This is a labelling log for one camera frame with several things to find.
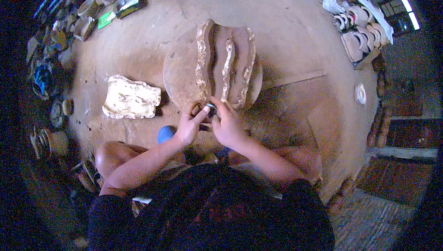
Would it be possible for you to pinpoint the curved rough-edged clay strip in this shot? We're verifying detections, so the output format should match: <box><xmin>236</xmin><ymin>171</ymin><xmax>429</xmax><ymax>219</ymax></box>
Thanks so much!
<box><xmin>237</xmin><ymin>28</ymin><xmax>257</xmax><ymax>108</ymax></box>

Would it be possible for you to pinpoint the clay-smeared open container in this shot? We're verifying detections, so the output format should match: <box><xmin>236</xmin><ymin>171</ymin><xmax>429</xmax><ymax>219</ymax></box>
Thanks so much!
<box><xmin>72</xmin><ymin>16</ymin><xmax>96</xmax><ymax>42</ymax></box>

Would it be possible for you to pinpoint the blue round object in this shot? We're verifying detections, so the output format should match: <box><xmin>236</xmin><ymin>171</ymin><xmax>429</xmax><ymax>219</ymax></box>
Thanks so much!
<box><xmin>157</xmin><ymin>125</ymin><xmax>177</xmax><ymax>145</ymax></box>

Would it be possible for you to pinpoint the brown clay pot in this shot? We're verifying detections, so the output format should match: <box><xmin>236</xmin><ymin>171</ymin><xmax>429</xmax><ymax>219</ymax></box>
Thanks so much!
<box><xmin>30</xmin><ymin>127</ymin><xmax>70</xmax><ymax>158</ymax></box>

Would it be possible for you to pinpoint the round clay-smeared cup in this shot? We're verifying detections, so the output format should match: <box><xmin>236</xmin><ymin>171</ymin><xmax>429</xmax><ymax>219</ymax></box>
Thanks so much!
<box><xmin>77</xmin><ymin>0</ymin><xmax>96</xmax><ymax>18</ymax></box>

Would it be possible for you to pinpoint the person's right hand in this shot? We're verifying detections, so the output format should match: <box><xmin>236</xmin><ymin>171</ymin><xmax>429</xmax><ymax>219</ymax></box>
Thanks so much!
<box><xmin>209</xmin><ymin>96</ymin><xmax>247</xmax><ymax>149</ymax></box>

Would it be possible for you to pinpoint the box with white bag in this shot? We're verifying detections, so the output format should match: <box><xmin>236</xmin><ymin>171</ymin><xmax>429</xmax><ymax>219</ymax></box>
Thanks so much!
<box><xmin>112</xmin><ymin>0</ymin><xmax>141</xmax><ymax>19</ymax></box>

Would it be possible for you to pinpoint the thin rough-edged clay strip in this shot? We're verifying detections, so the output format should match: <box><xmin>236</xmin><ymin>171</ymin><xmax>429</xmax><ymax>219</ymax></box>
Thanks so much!
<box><xmin>221</xmin><ymin>39</ymin><xmax>236</xmax><ymax>102</ymax></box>

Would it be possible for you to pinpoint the person's left hand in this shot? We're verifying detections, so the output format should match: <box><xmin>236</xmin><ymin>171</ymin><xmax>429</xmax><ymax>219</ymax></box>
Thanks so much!
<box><xmin>174</xmin><ymin>102</ymin><xmax>211</xmax><ymax>147</ymax></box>

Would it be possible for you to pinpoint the pale plaster slab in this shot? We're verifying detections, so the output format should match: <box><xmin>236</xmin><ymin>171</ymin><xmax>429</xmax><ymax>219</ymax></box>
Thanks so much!
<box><xmin>102</xmin><ymin>75</ymin><xmax>162</xmax><ymax>120</ymax></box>

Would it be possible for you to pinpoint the round brown work board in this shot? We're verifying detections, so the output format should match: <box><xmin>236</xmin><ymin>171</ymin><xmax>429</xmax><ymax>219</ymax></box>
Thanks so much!
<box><xmin>163</xmin><ymin>26</ymin><xmax>263</xmax><ymax>114</ymax></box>

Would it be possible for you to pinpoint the dark crate with bright strips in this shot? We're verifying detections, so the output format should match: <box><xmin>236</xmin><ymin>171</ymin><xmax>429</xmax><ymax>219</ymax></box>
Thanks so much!
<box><xmin>380</xmin><ymin>0</ymin><xmax>421</xmax><ymax>34</ymax></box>

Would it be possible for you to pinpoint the person's body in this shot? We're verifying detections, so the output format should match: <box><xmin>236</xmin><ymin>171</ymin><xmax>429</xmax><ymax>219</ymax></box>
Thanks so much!
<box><xmin>87</xmin><ymin>163</ymin><xmax>336</xmax><ymax>251</ymax></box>

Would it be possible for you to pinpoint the green flat packet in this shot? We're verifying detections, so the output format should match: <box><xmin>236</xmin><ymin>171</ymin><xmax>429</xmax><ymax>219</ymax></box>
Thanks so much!
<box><xmin>97</xmin><ymin>11</ymin><xmax>117</xmax><ymax>30</ymax></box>

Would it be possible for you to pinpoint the heap of dark clutter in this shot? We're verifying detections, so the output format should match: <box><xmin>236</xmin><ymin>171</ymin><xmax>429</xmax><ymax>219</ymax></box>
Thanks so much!
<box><xmin>25</xmin><ymin>0</ymin><xmax>87</xmax><ymax>129</ymax></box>

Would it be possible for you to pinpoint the flat wooden stick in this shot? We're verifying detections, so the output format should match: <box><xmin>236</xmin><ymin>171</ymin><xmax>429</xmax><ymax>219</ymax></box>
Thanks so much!
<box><xmin>262</xmin><ymin>70</ymin><xmax>327</xmax><ymax>90</ymax></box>

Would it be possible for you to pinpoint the heap of curved mould pieces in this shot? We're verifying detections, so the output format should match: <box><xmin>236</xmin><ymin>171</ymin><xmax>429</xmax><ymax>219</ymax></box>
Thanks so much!
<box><xmin>322</xmin><ymin>0</ymin><xmax>395</xmax><ymax>71</ymax></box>

